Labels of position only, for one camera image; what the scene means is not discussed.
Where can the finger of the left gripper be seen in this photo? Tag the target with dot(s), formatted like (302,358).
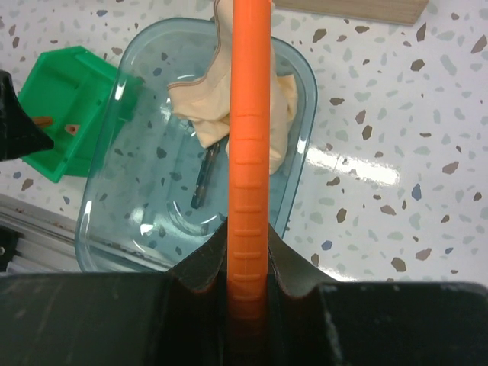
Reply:
(19,135)

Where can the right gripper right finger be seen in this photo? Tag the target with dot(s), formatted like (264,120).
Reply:
(317,320)

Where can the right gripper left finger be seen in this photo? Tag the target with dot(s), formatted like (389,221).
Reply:
(115,318)

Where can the beige underwear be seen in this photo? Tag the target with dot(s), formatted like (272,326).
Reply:
(206,101)

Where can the orange plastic hanger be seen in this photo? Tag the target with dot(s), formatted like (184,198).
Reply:
(247,234)

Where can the wooden hanger rack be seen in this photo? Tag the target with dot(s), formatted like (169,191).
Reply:
(404,12)

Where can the green plastic bin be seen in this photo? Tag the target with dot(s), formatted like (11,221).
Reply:
(73,86)

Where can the clear blue plastic container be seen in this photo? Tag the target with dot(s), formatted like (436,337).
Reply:
(147,205)

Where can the aluminium rail frame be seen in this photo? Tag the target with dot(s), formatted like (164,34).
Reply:
(45,239)

